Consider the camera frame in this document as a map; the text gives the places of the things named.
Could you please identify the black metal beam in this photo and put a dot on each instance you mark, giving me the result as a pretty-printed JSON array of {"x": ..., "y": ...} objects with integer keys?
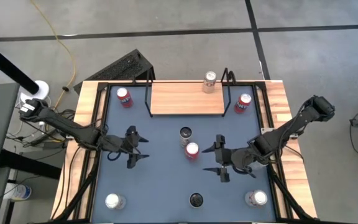
[{"x": 26, "y": 163}]

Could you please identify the white and blue container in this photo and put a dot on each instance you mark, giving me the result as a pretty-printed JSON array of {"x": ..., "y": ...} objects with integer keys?
[{"x": 19, "y": 192}]

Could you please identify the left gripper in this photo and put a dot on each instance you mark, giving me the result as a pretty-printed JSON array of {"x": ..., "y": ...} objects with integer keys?
[{"x": 117, "y": 144}]

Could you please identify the black pole with white base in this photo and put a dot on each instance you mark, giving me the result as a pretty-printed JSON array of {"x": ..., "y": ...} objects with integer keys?
[{"x": 8, "y": 67}]

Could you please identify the small black floor object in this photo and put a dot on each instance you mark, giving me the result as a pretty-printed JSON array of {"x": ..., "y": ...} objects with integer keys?
[{"x": 65, "y": 89}]

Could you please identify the black perforated computer case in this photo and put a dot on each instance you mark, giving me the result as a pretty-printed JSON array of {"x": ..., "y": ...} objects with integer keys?
[{"x": 120, "y": 67}]

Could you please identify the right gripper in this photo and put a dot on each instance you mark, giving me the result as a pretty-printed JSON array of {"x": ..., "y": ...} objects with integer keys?
[{"x": 239, "y": 161}]

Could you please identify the grey-blue table mat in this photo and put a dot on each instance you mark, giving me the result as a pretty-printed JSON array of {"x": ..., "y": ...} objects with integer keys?
[{"x": 154, "y": 186}]

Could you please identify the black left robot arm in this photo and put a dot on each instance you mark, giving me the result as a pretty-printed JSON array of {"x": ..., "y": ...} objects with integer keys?
[{"x": 64, "y": 125}]

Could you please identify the silver Diet Coke can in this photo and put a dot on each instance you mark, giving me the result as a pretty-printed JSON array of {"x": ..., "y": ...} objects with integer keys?
[
  {"x": 209, "y": 82},
  {"x": 257, "y": 198},
  {"x": 113, "y": 201}
]

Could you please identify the black metal table frame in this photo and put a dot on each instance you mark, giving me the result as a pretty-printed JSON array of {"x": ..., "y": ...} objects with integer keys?
[{"x": 102, "y": 86}]

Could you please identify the white Celsius slim can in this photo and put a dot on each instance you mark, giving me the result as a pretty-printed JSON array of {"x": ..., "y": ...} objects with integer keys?
[
  {"x": 185, "y": 133},
  {"x": 196, "y": 200},
  {"x": 261, "y": 165}
]

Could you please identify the wooden shelf with black frame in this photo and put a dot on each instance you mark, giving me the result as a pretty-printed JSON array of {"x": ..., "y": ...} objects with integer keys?
[{"x": 182, "y": 99}]

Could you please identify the red Fanta soda can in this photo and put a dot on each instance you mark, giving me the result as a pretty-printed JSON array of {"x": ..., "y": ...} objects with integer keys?
[
  {"x": 125, "y": 99},
  {"x": 192, "y": 150},
  {"x": 242, "y": 105}
]

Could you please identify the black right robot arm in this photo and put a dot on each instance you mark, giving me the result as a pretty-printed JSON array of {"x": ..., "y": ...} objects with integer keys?
[{"x": 291, "y": 127}]

